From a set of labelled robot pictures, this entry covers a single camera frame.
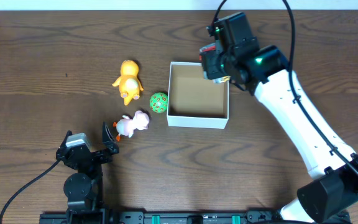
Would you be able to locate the red toy fire truck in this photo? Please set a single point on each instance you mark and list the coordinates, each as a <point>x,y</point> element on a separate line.
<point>212,63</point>

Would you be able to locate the orange plastic duck toy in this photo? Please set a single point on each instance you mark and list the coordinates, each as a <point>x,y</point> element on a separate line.
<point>128,83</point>

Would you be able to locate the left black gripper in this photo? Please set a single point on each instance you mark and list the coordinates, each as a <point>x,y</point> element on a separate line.
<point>89,155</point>

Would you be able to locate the pink and white duck toy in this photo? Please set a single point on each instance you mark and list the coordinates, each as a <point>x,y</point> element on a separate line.
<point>126,126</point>

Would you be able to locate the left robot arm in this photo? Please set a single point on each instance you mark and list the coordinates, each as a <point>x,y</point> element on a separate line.
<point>84,188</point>

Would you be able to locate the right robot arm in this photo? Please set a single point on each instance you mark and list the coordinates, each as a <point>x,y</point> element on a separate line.
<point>267,75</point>

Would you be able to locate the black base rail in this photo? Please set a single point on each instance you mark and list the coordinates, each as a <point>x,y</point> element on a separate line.
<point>166,217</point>

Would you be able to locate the white cardboard box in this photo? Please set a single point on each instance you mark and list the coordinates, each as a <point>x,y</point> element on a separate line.
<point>194,102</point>

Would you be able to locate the green numbered ball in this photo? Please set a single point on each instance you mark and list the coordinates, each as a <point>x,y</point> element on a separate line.
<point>159,102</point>

